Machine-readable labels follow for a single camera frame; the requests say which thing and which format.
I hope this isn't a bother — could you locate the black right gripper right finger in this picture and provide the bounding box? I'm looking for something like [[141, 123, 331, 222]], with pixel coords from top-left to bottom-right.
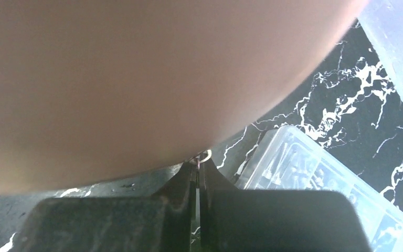
[[198, 160, 370, 251]]

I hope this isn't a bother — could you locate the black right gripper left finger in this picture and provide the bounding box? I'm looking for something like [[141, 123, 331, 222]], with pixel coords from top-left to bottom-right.
[[12, 162, 198, 251]]

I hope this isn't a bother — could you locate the pink hard-shell suitcase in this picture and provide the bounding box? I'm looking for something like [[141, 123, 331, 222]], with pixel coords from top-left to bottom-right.
[[0, 1, 367, 194]]

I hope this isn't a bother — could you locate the clear plastic screw box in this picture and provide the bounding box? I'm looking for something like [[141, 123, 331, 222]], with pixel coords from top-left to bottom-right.
[[236, 125, 403, 251]]

